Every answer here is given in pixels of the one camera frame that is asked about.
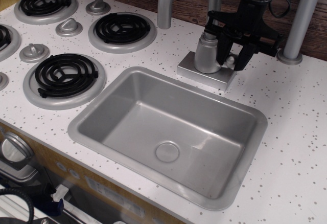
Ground back left stove burner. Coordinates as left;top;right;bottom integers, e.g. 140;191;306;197
14;0;78;25

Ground silver toy faucet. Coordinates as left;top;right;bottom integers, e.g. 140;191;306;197
157;0;236;91

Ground silver knob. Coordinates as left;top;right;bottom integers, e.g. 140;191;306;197
85;0;111;15
55;18;83;37
19;43;50;63

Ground silver knob lower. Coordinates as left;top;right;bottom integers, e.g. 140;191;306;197
19;43;50;63

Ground grey vertical support pole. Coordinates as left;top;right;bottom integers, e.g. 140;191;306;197
277;0;318;65

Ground black coiled cable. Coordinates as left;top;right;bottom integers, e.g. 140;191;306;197
0;186;36;221

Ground front right stove burner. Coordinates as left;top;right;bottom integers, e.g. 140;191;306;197
23;53;106;110

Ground grey plastic sink basin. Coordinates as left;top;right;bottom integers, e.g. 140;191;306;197
68;67;268;211

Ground silver knob top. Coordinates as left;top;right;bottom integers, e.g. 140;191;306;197
85;0;111;15

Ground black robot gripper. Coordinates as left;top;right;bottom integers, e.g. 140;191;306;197
205;0;283;71

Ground silver knob left edge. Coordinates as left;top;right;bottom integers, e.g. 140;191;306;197
0;72;9;91

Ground blue clamp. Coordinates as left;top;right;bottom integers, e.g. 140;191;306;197
48;198;64;216

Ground silver round oven dial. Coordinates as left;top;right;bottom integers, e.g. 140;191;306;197
1;132;34;170

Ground silver knob middle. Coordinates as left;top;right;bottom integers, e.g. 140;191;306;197
55;18;83;37

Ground left edge stove burner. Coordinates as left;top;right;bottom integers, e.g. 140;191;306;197
1;25;21;61

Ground silver oven door handle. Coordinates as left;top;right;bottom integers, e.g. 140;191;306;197
1;161;39;185

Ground silver faucet lever handle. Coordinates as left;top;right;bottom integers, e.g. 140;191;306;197
222;53;239;70

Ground back right stove burner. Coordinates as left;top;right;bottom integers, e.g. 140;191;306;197
88;12;157;54

